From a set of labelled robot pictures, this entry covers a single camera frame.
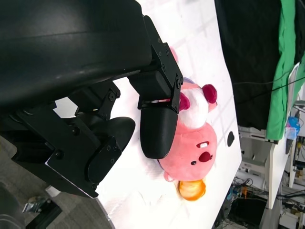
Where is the green cloth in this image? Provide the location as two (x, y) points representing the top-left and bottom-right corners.
(265, 0), (305, 141)

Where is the white desk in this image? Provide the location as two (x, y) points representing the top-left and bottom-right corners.
(238, 125), (298, 210)

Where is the orange white bun toy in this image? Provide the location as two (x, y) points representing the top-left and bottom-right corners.
(178, 180), (207, 201)

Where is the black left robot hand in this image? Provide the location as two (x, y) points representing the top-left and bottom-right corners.
(0, 0), (184, 199)

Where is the black table leg base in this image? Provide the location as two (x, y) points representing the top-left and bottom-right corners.
(22, 197), (63, 229)

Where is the pink plush doll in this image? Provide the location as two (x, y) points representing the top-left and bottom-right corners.
(157, 46), (219, 183)

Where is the blue plastic object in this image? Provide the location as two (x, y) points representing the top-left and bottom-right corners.
(285, 116), (301, 140)

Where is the black backdrop cloth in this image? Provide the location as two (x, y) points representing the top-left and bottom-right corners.
(214, 0), (305, 131)

